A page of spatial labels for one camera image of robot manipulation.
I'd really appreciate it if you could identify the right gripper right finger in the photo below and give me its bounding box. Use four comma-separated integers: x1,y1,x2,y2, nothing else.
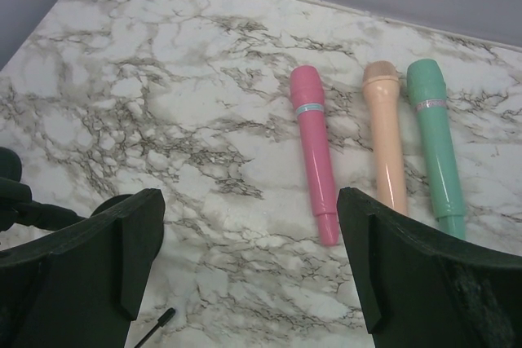
337,187,521,347

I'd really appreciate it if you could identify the black round-base clip stand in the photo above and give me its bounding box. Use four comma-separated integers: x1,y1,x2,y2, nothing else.
1,148,83,231

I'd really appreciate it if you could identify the beige microphone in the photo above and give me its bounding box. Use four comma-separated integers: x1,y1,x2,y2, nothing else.
362,60,409,215

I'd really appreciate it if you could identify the mint green microphone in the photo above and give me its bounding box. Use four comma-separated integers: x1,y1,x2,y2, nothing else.
406,59,466,240

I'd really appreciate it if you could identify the pink microphone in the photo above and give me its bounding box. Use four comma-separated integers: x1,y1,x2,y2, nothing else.
290,65,339,246

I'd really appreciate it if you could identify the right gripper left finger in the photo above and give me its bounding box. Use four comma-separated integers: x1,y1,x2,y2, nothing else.
1,189,166,347

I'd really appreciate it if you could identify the black tripod shock-mount stand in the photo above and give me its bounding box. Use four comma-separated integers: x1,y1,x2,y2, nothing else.
135,307,176,348

